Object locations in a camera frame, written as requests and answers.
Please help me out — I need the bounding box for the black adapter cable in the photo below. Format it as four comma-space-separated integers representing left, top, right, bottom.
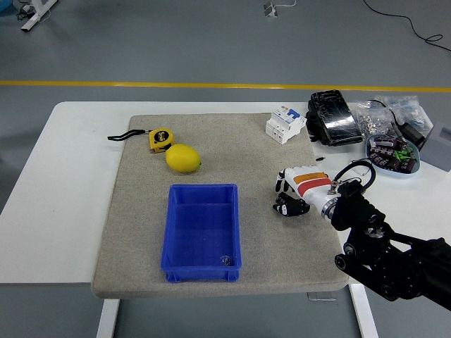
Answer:
366, 99, 404, 137

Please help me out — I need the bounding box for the white circuit breaker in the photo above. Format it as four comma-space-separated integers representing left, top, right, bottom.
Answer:
265, 107, 307, 144

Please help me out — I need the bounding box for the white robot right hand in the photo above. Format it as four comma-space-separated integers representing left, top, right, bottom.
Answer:
272, 165, 338, 218

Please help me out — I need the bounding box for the thin black wire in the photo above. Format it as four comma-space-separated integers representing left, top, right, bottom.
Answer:
352, 159, 375, 177

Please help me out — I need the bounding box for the white table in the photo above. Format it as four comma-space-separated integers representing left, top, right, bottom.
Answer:
0, 101, 451, 338

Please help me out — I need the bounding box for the black device with glossy lid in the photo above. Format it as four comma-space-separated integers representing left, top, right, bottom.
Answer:
306, 89, 364, 147

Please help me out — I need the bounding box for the clear bracket under table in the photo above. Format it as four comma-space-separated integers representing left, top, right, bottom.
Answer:
307, 291, 338, 303

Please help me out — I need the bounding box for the grey box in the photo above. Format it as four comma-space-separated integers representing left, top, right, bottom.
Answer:
419, 121, 451, 173

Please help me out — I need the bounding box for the light blue bowl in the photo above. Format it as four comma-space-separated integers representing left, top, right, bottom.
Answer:
364, 132, 423, 179

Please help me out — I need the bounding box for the blue plastic box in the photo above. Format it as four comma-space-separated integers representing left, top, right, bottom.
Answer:
160, 182, 243, 284

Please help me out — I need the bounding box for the black power adapter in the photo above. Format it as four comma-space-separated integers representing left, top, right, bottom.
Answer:
400, 121, 427, 149

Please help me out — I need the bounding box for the black floor cable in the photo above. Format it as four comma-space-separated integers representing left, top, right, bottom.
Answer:
362, 0, 451, 54

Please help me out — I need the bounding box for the grey-brown felt mat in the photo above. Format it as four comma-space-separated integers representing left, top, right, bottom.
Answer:
90, 112, 350, 300

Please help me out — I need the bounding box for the white floor plug with cord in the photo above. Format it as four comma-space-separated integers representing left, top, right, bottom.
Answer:
263, 0, 297, 18

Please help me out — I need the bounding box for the clear bag of metal nuts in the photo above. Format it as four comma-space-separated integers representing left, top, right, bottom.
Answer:
352, 99, 396, 137

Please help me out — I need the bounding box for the yellow tape measure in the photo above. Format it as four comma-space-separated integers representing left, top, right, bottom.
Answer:
107, 128, 175, 154

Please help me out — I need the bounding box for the clear bag of screws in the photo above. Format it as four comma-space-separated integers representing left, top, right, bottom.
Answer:
375, 94, 434, 132

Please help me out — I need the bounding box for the white metal stand frame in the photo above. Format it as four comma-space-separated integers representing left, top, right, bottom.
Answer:
20, 0, 59, 33

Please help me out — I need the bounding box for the yellow lemon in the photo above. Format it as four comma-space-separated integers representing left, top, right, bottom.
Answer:
164, 143, 202, 173

